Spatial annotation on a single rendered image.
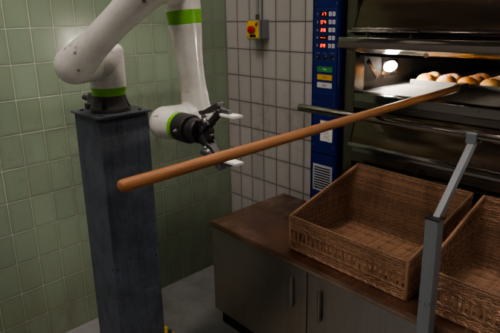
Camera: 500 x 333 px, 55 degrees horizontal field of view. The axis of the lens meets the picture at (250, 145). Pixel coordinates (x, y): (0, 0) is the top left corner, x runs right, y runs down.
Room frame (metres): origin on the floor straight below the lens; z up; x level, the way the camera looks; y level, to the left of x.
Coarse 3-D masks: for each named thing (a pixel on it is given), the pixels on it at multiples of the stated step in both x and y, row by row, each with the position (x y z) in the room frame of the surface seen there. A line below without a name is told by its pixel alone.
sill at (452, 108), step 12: (360, 96) 2.19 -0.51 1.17; (372, 96) 2.14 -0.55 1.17; (384, 96) 2.10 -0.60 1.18; (396, 96) 2.09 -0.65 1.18; (408, 108) 2.01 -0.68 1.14; (420, 108) 1.97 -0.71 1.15; (432, 108) 1.93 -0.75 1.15; (444, 108) 1.90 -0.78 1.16; (456, 108) 1.86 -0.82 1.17; (468, 108) 1.83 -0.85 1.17; (480, 108) 1.79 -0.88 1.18; (492, 108) 1.78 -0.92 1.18
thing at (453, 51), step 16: (352, 48) 2.08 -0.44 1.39; (368, 48) 1.99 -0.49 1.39; (384, 48) 1.94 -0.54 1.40; (400, 48) 1.89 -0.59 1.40; (416, 48) 1.84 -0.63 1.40; (432, 48) 1.79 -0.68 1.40; (448, 48) 1.75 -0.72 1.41; (464, 48) 1.71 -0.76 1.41; (480, 48) 1.67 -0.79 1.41; (496, 48) 1.63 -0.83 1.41
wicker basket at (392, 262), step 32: (320, 192) 1.97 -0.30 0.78; (352, 192) 2.12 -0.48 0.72; (384, 192) 2.01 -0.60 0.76; (416, 192) 1.91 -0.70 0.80; (320, 224) 1.97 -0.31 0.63; (352, 224) 2.05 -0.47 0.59; (384, 224) 1.96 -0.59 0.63; (416, 224) 1.87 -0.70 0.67; (448, 224) 1.62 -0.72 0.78; (320, 256) 1.72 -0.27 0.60; (352, 256) 1.61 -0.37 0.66; (384, 256) 1.51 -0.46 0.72; (416, 256) 1.47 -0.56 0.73; (384, 288) 1.50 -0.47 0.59; (416, 288) 1.48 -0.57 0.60
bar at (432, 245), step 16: (320, 112) 1.88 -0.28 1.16; (336, 112) 1.82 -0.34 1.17; (352, 112) 1.78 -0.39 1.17; (416, 128) 1.58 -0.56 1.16; (432, 128) 1.54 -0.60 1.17; (448, 128) 1.51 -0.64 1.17; (464, 160) 1.41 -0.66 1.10; (448, 192) 1.35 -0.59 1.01; (432, 224) 1.29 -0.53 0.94; (432, 240) 1.29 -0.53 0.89; (432, 256) 1.28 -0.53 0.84; (432, 272) 1.28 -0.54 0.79; (432, 288) 1.28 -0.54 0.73; (432, 304) 1.29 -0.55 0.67; (432, 320) 1.29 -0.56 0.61
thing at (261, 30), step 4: (248, 20) 2.63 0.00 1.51; (252, 20) 2.61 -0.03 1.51; (256, 20) 2.59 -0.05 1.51; (260, 20) 2.57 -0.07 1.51; (264, 20) 2.59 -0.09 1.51; (268, 20) 2.61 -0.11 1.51; (248, 24) 2.63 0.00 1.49; (252, 24) 2.60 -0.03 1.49; (260, 24) 2.57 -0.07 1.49; (264, 24) 2.59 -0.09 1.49; (268, 24) 2.61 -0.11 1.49; (256, 28) 2.58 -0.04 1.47; (260, 28) 2.57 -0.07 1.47; (264, 28) 2.59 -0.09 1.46; (268, 28) 2.61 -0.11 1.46; (256, 32) 2.58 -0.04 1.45; (260, 32) 2.57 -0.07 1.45; (264, 32) 2.59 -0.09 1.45; (268, 32) 2.61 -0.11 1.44; (248, 36) 2.63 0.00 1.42; (252, 36) 2.60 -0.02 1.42; (256, 36) 2.58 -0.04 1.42; (260, 36) 2.57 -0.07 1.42; (264, 36) 2.59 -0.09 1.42; (268, 36) 2.61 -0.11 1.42
